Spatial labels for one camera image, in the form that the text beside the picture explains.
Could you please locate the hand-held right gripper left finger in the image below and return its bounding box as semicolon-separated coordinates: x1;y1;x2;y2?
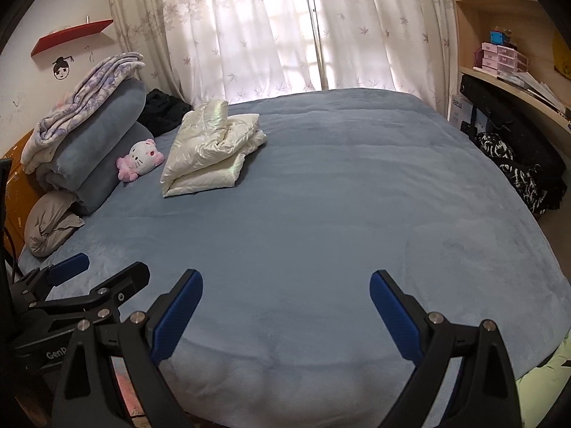
54;269;203;428

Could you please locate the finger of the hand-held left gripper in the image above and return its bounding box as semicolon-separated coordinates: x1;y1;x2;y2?
9;252;90;305
24;262;150;327

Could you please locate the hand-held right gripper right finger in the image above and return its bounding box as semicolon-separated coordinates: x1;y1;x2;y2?
369;270;522;428

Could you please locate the white puffer jacket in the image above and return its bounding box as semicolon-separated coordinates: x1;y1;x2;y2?
160;99;267;198

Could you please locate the beige pillow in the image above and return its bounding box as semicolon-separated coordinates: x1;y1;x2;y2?
24;191;85;258

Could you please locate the pink cat plush toy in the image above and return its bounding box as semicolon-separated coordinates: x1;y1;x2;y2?
116;139;165;183

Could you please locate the blue bed blanket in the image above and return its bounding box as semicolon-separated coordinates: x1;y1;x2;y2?
18;88;571;421

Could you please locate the floral folded blanket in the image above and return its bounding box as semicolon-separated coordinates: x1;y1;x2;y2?
21;52;146;174

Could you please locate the light green garment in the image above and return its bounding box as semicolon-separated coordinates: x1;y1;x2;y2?
515;330;571;428

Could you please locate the dark cloth pile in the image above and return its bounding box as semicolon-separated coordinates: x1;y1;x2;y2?
136;88;193;137

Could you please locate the black and white garment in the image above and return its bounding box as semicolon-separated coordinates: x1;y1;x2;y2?
475;131;551;215

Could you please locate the white cardboard box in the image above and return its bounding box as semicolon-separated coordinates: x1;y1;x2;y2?
448;95;489;133

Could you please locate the stack of papers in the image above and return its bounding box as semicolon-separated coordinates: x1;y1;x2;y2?
504;70;567;112

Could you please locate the white floral curtain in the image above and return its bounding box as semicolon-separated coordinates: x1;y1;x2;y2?
308;0;460;117
106;0;324;104

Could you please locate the pink drawer organizer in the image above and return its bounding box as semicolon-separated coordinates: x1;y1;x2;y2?
473;42;530;73

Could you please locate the blue toy box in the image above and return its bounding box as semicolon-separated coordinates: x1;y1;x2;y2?
488;29;514;48

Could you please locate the yellow cloth item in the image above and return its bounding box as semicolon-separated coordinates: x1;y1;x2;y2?
552;31;571;76

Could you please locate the wooden shelf unit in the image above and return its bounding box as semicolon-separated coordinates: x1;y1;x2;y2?
444;0;571;161

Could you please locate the face wall sticker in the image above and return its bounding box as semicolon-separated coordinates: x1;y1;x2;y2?
51;56;75;81

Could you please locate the red wall shelf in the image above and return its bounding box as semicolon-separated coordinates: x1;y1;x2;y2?
30;19;114;57

